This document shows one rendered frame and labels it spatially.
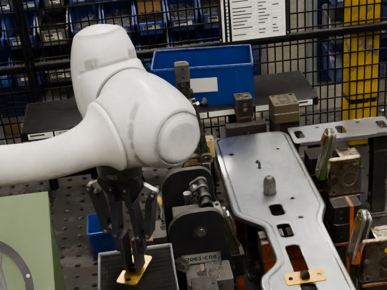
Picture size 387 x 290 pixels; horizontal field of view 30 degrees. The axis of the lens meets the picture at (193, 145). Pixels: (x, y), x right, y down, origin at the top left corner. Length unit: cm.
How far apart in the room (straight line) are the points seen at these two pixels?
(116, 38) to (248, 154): 96
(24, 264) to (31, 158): 82
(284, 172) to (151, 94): 97
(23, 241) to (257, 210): 56
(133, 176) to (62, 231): 114
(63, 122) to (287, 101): 67
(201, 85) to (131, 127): 123
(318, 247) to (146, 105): 77
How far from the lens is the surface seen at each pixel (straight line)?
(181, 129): 93
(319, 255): 159
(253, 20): 233
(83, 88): 108
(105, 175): 118
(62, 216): 237
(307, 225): 168
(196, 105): 178
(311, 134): 207
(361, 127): 211
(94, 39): 108
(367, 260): 159
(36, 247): 177
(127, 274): 131
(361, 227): 155
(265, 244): 166
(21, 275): 177
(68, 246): 223
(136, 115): 94
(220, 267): 144
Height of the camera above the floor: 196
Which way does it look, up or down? 28 degrees down
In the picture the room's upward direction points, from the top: 5 degrees counter-clockwise
